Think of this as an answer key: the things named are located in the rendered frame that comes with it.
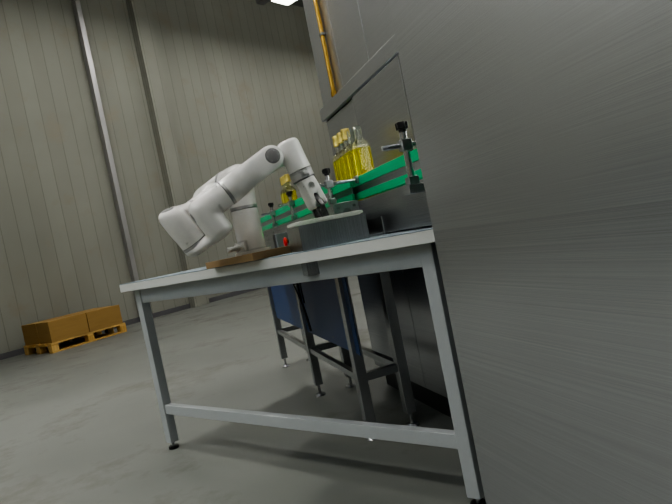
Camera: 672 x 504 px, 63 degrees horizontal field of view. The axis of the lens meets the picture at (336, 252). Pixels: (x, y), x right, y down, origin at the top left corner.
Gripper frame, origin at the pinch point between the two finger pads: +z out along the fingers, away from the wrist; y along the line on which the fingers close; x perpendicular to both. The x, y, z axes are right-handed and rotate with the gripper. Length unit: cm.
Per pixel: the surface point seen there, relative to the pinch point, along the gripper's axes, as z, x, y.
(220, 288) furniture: 6, 37, 33
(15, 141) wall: -269, 169, 712
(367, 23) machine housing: -58, -54, 20
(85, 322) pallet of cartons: 6, 186, 630
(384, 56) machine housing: -42, -47, 7
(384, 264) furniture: 16.5, -2.0, -29.9
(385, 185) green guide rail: -2.3, -19.6, -11.8
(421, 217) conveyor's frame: 8.9, -15.3, -35.7
